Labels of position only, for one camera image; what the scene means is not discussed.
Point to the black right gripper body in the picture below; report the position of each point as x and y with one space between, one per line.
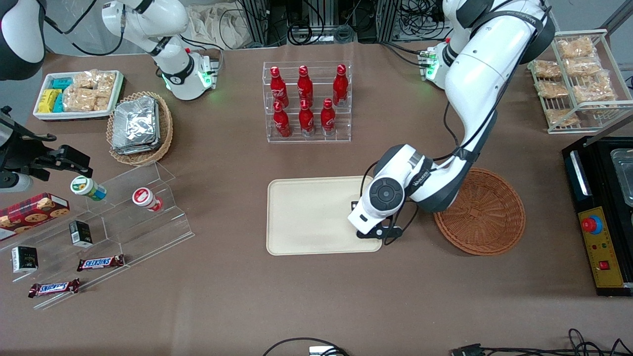
25 155

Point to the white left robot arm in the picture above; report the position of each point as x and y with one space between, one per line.
484 74

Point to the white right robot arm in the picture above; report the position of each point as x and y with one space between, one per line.
163 29

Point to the white snack tray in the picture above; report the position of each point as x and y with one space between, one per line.
74 115

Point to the beige rectangular tray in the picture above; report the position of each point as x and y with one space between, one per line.
311 215

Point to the light oval wicker basket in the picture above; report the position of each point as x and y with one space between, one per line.
165 128

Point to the round brown wicker basket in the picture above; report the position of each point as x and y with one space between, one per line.
487 217

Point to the green lidded yogurt cup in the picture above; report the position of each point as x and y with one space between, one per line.
86 188

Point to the yellow snack pack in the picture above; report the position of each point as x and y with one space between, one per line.
48 101

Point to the teal snack pack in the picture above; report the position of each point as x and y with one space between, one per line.
59 104
62 83

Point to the clear rice cracker bag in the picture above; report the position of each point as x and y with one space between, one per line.
78 100
103 101
107 80
85 79

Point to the red tartan cookie box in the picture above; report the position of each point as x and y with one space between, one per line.
32 211

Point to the stack of silver foil packets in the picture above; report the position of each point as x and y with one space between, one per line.
136 126

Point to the small black box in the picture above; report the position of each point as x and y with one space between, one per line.
80 234
24 259

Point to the red lidded yogurt cup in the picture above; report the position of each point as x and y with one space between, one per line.
144 198

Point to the clear acrylic stepped shelf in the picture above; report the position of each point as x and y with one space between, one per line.
138 232

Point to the snickers chocolate bar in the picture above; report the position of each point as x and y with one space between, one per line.
53 288
100 263

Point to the clear acrylic bottle rack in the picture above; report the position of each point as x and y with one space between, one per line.
316 139

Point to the red cola bottle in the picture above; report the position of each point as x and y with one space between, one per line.
282 122
278 89
328 118
306 120
305 86
340 86

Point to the white plug connector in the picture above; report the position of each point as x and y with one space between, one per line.
321 351

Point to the bagged bread pack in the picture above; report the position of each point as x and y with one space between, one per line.
546 69
582 66
561 117
575 47
593 92
551 89

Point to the black yellow control box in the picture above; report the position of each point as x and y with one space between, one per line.
601 247

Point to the silver metal pan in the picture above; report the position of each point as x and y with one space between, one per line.
624 173

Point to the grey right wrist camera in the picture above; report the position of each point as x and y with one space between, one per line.
15 183

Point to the aluminium frame post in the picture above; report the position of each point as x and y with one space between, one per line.
256 22
388 20

